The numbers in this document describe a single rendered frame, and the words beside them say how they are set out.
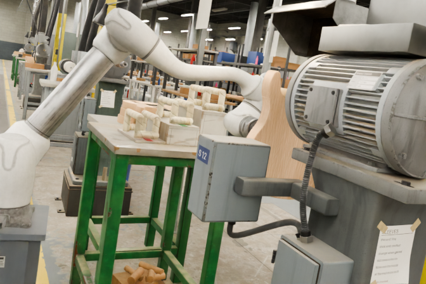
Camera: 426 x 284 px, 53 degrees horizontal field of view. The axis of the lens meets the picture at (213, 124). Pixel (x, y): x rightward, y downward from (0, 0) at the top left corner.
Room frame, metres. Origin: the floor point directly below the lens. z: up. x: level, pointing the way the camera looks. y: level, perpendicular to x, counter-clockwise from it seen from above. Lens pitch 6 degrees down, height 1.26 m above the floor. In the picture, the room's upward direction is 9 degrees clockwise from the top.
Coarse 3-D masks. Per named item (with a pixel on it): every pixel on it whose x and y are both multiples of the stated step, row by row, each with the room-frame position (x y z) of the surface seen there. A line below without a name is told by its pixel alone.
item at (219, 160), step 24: (216, 144) 0.99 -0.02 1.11; (240, 144) 1.02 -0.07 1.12; (264, 144) 1.06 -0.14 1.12; (216, 168) 0.99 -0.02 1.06; (240, 168) 1.02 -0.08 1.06; (264, 168) 1.05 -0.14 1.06; (192, 192) 1.05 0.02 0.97; (216, 192) 0.99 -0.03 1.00; (216, 216) 1.00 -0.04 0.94; (240, 216) 1.03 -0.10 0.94
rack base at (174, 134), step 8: (152, 120) 2.08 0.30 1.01; (160, 120) 2.01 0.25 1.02; (168, 120) 2.06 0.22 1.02; (160, 128) 1.98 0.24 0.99; (168, 128) 1.91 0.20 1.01; (176, 128) 1.93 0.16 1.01; (184, 128) 1.95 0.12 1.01; (192, 128) 1.97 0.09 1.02; (160, 136) 1.97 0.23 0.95; (168, 136) 1.91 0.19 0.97; (176, 136) 1.93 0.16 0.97; (184, 136) 1.95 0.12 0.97; (192, 136) 1.97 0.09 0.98; (168, 144) 1.92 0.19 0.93; (176, 144) 1.94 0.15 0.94; (184, 144) 1.96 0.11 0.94; (192, 144) 1.98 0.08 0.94
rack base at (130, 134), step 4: (120, 132) 2.02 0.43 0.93; (124, 132) 1.98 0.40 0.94; (128, 132) 2.00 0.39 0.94; (132, 132) 2.02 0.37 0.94; (128, 136) 1.92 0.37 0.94; (132, 136) 1.91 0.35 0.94; (132, 140) 1.86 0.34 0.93; (136, 140) 1.84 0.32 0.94; (140, 140) 1.85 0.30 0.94; (144, 140) 1.86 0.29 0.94; (152, 140) 1.89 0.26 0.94; (156, 140) 1.91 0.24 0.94; (160, 140) 1.93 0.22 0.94; (160, 144) 1.90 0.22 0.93; (164, 144) 1.91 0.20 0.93
